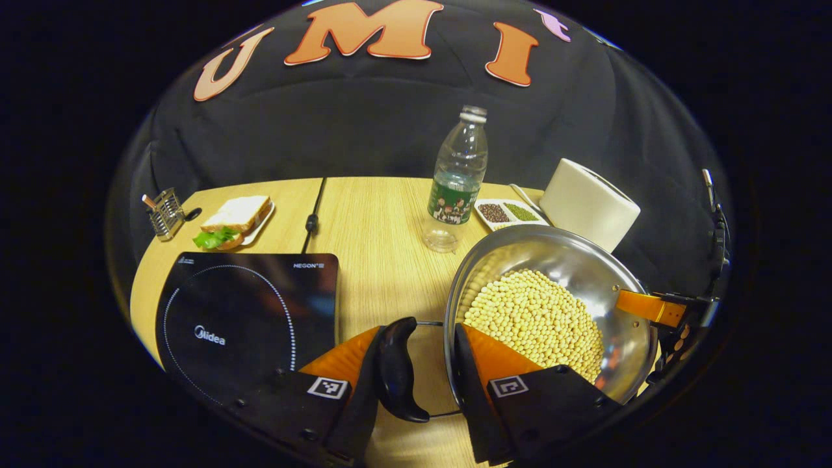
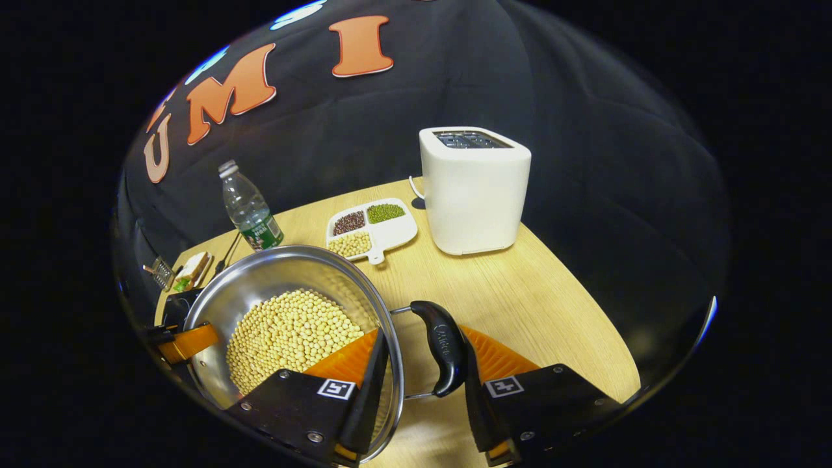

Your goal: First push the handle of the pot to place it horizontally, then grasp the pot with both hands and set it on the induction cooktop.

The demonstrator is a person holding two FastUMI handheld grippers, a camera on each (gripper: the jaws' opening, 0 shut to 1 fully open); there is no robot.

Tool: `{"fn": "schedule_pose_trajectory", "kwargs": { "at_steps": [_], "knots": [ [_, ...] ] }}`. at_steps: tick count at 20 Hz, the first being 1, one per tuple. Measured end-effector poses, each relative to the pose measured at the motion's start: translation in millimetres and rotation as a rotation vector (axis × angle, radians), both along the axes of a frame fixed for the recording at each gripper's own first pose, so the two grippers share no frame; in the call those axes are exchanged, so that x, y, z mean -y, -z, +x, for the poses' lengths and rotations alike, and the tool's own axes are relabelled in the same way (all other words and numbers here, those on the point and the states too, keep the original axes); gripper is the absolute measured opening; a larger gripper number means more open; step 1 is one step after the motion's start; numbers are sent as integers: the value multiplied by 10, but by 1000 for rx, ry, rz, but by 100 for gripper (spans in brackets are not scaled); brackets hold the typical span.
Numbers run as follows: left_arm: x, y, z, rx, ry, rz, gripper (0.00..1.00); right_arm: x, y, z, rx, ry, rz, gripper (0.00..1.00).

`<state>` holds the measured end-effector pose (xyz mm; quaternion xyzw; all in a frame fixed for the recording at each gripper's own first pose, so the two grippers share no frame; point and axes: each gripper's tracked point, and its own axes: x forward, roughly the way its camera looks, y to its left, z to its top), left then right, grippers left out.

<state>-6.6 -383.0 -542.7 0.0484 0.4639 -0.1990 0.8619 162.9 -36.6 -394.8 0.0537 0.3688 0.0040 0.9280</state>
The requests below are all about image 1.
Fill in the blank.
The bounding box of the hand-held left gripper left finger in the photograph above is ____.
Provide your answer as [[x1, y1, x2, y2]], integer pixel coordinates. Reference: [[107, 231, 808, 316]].
[[224, 325, 391, 465]]

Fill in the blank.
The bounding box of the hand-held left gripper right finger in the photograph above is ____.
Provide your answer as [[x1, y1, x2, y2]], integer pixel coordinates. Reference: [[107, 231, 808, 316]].
[[453, 323, 621, 465]]

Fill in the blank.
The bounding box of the stainless steel pot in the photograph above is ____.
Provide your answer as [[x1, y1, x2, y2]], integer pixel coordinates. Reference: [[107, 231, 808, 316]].
[[379, 224, 658, 423]]

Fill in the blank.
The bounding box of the black induction cooktop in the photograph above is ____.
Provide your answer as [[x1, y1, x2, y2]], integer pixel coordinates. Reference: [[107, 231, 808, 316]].
[[155, 252, 340, 407]]

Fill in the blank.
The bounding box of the pile of soybeans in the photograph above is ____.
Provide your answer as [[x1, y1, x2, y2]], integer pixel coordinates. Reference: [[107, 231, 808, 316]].
[[463, 269, 605, 383]]

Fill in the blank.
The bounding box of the white toaster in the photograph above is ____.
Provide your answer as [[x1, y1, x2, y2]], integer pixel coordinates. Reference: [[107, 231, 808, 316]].
[[539, 158, 641, 254]]

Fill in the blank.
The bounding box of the white divided dish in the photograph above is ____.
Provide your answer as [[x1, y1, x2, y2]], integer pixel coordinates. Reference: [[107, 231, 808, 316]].
[[473, 198, 550, 232]]

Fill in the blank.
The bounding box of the clear plastic water bottle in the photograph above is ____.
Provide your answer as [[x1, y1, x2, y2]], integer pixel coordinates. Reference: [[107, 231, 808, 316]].
[[422, 105, 489, 254]]

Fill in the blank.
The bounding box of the sandwich with lettuce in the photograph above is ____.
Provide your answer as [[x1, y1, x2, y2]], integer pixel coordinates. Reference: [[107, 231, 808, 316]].
[[193, 195, 272, 252]]

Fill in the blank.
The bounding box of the black backdrop cloth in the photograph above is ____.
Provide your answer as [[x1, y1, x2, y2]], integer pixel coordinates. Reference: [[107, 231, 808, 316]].
[[107, 0, 732, 300]]

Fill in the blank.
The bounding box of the black power cable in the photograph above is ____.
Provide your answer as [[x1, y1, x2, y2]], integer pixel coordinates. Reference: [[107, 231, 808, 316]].
[[300, 177, 326, 255]]

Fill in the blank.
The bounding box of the metal wire utensil holder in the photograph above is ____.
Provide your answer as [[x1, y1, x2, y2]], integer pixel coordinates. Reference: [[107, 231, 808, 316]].
[[142, 188, 186, 242]]

